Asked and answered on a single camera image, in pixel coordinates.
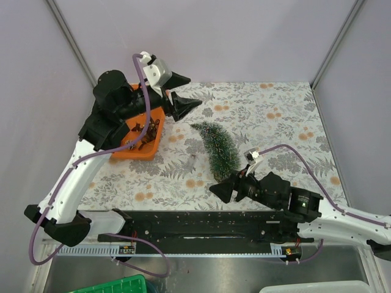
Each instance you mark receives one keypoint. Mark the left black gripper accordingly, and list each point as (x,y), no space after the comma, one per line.
(181,106)

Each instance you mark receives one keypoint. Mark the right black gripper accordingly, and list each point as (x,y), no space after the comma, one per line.
(223,190)

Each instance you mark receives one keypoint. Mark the small green christmas tree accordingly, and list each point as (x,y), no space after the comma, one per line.
(222,152)

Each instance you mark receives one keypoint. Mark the brown leaf decoration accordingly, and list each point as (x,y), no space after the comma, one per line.
(150,134)

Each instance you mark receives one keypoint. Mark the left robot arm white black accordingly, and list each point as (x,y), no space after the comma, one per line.
(121,119)

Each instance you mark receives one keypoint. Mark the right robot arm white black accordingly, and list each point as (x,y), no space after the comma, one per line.
(313,215)

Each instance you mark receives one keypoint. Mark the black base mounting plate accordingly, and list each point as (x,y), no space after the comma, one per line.
(210,227)

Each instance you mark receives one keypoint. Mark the floral patterned table mat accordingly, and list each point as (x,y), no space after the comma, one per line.
(281,118)

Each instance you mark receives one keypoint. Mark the green plastic crate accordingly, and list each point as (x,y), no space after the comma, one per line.
(132,284)

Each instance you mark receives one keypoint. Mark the white plastic container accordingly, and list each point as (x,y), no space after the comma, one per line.
(321,287)

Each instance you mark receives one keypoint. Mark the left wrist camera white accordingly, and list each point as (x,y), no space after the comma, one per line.
(156,70)

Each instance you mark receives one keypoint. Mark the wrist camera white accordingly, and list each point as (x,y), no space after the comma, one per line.
(156,70)
(254,158)

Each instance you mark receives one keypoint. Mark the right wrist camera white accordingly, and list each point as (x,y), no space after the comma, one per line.
(254,158)

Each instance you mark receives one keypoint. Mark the white slotted cable duct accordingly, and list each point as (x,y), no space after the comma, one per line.
(175,250)

